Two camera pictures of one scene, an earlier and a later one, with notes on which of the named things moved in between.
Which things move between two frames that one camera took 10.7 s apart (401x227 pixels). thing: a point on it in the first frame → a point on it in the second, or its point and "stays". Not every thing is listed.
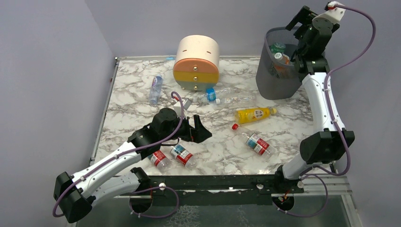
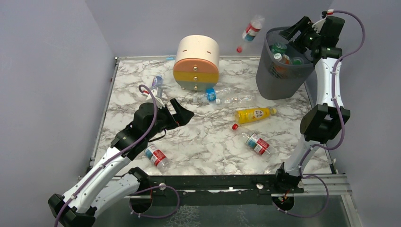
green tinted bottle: x=277 y=47 stays
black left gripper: x=191 y=130 → x=172 y=114
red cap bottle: x=184 y=156 → x=252 y=29
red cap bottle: x=257 y=144 stays
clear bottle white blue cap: x=237 y=99 stays
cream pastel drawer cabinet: x=196 y=65 stays
